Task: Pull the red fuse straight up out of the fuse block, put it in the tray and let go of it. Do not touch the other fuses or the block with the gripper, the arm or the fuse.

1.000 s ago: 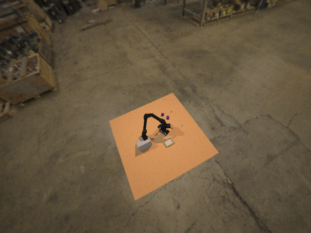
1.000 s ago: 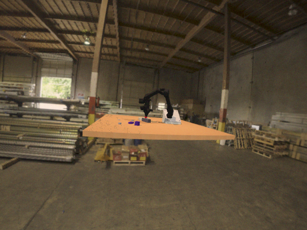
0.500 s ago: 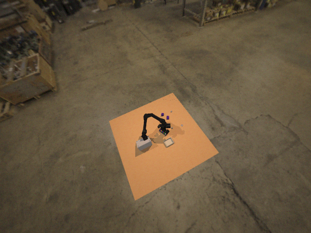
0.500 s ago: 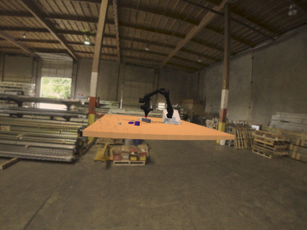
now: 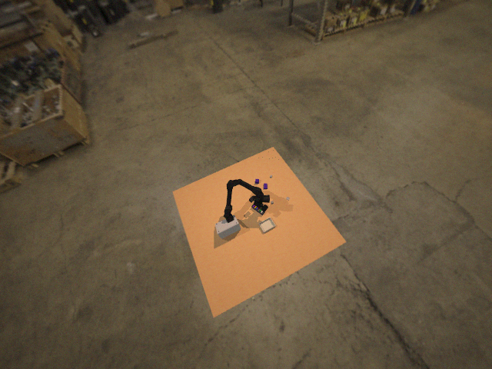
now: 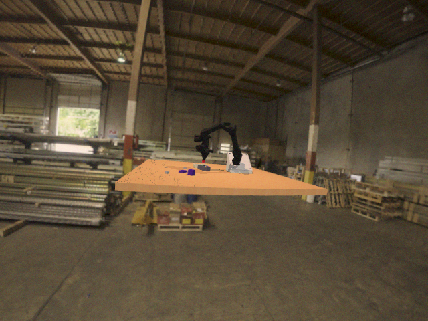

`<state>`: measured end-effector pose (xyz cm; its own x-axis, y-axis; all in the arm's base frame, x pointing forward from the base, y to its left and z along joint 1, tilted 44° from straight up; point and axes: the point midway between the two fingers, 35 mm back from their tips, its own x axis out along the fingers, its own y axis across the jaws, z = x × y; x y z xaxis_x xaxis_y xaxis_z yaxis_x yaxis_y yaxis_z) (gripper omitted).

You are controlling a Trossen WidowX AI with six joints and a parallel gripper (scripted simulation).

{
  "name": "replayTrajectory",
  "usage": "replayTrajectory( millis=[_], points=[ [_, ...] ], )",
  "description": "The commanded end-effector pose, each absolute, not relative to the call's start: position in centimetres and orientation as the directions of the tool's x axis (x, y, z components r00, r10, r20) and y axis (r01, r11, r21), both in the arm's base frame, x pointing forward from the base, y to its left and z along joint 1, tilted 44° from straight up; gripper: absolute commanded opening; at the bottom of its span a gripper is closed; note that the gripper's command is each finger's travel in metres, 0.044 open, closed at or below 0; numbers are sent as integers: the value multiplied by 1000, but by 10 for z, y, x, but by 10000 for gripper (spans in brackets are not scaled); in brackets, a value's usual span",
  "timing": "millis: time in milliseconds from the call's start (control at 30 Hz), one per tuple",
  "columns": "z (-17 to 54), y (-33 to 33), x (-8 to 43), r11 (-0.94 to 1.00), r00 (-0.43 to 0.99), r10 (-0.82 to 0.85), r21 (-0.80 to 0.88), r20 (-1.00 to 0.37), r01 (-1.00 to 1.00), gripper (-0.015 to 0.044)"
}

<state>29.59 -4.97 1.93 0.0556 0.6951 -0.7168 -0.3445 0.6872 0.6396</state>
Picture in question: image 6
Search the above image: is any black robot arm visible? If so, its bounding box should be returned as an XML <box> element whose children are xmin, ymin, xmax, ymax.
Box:
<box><xmin>194</xmin><ymin>122</ymin><xmax>243</xmax><ymax>165</ymax></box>

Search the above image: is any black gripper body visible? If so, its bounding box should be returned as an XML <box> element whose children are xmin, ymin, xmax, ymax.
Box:
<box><xmin>197</xmin><ymin>142</ymin><xmax>213</xmax><ymax>153</ymax></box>

